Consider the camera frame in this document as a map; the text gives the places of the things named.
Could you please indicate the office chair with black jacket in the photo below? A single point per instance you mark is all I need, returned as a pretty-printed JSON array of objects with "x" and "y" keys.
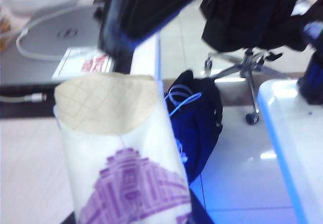
[{"x": 247, "y": 14}]

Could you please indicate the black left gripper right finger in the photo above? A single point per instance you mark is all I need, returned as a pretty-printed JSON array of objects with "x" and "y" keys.
[{"x": 200, "y": 212}]

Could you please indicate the silver laptop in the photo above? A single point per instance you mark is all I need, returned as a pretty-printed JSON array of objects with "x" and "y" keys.
[{"x": 50, "y": 37}]

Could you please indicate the white purple tissue packet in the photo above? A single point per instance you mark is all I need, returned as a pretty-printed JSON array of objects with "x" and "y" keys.
[{"x": 121, "y": 145}]

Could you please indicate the paper with red print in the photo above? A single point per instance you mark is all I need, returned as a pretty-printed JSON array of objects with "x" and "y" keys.
[{"x": 85, "y": 63}]

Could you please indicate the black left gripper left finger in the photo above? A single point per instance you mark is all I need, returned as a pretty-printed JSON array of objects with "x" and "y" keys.
[{"x": 67, "y": 219}]

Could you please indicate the dark blue black post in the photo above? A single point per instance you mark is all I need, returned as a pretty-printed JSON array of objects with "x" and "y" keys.
[{"x": 313, "y": 77}]

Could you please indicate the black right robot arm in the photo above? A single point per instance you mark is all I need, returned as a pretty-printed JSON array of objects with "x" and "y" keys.
[{"x": 141, "y": 7}]

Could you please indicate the yellow tin box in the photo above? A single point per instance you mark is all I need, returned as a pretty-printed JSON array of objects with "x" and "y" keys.
[{"x": 4, "y": 32}]

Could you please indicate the white table right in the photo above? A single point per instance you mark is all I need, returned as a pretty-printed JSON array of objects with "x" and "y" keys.
[{"x": 297, "y": 145}]

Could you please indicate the black desk mat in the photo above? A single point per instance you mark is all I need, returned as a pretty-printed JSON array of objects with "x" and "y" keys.
[{"x": 22, "y": 108}]

